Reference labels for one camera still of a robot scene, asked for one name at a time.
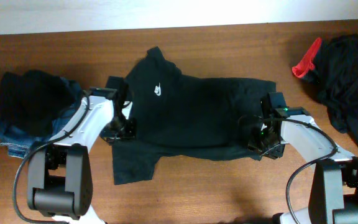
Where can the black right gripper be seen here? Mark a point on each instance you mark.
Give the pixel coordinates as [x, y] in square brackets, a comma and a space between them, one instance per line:
[253, 145]

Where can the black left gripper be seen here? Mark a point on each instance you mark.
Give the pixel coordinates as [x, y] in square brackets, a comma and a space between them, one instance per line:
[124, 130]

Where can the black Nike t-shirt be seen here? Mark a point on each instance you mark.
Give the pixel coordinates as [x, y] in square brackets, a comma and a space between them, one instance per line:
[179, 115]

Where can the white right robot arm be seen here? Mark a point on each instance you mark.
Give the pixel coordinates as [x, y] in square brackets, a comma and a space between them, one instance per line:
[334, 190]

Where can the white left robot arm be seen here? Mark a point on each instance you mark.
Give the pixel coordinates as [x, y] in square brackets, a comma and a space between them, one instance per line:
[59, 180]

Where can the red garment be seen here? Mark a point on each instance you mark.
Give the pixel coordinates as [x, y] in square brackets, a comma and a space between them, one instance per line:
[306, 63]

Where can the folded black garment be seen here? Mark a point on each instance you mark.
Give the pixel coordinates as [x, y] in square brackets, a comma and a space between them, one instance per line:
[33, 100]

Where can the black clothes pile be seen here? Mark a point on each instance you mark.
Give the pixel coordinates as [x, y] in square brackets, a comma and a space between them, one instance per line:
[336, 78]

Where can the folded blue jeans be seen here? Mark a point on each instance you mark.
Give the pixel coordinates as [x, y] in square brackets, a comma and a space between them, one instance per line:
[18, 142]

